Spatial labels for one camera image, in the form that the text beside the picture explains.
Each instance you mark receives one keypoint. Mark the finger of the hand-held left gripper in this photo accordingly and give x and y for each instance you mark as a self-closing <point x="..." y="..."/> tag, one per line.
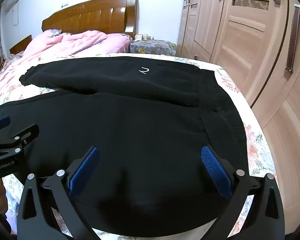
<point x="22" y="136"/>
<point x="0" y="123"/>

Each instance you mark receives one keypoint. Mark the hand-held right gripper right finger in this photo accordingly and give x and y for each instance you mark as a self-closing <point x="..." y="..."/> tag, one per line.
<point x="216" y="172"/>

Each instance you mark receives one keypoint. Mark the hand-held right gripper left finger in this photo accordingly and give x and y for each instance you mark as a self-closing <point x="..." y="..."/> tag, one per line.
<point x="83" y="172"/>

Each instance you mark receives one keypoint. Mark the black pants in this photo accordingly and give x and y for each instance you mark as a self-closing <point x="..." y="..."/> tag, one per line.
<point x="140" y="130"/>

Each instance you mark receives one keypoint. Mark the floral bed sheet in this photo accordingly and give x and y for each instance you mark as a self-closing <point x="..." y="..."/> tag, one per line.
<point x="257" y="140"/>

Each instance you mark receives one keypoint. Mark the small wooden nightstand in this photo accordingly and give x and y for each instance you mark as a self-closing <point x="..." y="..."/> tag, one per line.
<point x="21" y="44"/>

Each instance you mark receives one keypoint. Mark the pink quilt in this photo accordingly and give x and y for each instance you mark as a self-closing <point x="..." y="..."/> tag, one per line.
<point x="72" y="45"/>

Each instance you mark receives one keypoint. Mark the white air conditioner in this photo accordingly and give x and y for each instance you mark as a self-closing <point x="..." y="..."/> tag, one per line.
<point x="12" y="3"/>

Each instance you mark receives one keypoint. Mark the wooden wardrobe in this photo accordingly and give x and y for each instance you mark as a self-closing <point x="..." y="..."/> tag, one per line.
<point x="252" y="42"/>

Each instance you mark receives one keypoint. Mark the wooden headboard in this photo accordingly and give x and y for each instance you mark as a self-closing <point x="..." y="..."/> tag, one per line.
<point x="90" y="15"/>

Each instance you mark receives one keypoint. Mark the floral cloth covered nightstand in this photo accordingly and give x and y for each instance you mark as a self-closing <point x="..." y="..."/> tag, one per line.
<point x="152" y="48"/>

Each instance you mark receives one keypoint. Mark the white jar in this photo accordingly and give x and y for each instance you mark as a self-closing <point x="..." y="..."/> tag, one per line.
<point x="138" y="37"/>

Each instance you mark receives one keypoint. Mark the white wall socket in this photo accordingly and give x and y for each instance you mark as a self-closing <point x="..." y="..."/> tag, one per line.
<point x="64" y="4"/>

